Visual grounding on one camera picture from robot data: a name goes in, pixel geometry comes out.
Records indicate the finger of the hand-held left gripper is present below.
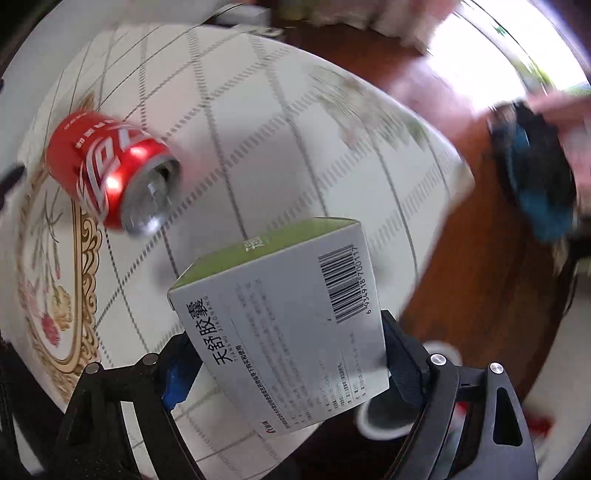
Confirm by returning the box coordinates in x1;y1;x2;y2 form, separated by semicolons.
0;164;25;209

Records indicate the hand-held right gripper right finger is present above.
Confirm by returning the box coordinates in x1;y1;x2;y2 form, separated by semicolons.
381;309;539;480

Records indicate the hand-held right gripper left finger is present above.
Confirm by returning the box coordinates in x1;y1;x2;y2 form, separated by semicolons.
55;330;208;480

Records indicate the green and white box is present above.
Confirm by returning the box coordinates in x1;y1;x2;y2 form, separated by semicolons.
167;218;391;437

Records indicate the red soda can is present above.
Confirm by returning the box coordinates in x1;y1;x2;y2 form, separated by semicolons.
45;111;182;238

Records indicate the blue cloth pile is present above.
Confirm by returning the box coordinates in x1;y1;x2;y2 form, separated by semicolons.
503;124;578;243

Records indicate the checked floral tablecloth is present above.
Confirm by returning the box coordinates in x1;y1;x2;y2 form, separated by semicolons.
0;23;476;462

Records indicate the black clothing pile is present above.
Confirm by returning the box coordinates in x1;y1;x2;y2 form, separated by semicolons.
487;102;575;204

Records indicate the pink floral curtain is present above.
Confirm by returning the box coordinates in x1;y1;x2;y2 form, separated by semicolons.
314;0;458;51

